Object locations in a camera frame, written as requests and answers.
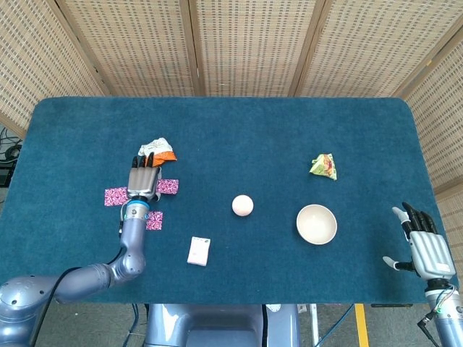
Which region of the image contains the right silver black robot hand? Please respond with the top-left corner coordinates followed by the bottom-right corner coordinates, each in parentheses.
top-left (383, 201), bottom-right (456, 280)

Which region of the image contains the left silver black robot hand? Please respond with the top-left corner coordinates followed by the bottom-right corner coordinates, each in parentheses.
top-left (127, 151), bottom-right (163, 203)

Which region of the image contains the orange white snack bag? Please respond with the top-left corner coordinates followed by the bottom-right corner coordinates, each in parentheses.
top-left (137, 137), bottom-right (178, 168)

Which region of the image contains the white tissue pack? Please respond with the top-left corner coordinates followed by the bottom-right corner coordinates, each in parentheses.
top-left (187, 236), bottom-right (211, 267)

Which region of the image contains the pale pink ball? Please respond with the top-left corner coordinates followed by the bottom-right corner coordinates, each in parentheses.
top-left (231, 194), bottom-right (255, 218)

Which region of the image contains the blue table cloth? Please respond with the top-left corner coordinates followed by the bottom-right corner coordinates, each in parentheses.
top-left (0, 96), bottom-right (459, 305)

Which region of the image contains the cream bowl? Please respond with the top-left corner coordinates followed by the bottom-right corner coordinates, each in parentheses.
top-left (296, 204), bottom-right (339, 246)

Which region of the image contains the white metal stand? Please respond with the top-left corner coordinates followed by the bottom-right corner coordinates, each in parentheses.
top-left (297, 303), bottom-right (322, 347)

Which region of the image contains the woven screen panel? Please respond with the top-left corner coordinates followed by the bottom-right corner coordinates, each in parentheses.
top-left (399, 35), bottom-right (463, 290)
top-left (291, 0), bottom-right (463, 98)
top-left (0, 0), bottom-right (111, 138)
top-left (187, 0), bottom-right (328, 97)
top-left (56, 0), bottom-right (205, 97)

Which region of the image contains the green snack bag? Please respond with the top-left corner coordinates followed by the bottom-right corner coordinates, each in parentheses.
top-left (309, 153), bottom-right (339, 181)

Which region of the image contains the black box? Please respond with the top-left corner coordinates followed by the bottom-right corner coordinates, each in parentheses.
top-left (0, 165), bottom-right (16, 187)

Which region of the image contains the blue-grey robot torso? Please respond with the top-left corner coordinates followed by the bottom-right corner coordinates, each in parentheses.
top-left (144, 303), bottom-right (301, 347)

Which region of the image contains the black plug cable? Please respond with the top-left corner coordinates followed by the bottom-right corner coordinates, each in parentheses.
top-left (416, 312), bottom-right (441, 340)

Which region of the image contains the blue cable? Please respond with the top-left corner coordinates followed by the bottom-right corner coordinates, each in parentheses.
top-left (318, 303), bottom-right (356, 347)
top-left (124, 303), bottom-right (141, 347)

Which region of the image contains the black cable bundle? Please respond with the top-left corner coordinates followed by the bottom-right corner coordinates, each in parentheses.
top-left (0, 125), bottom-right (23, 163)

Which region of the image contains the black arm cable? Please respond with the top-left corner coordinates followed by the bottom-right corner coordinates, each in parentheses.
top-left (29, 249), bottom-right (126, 347)

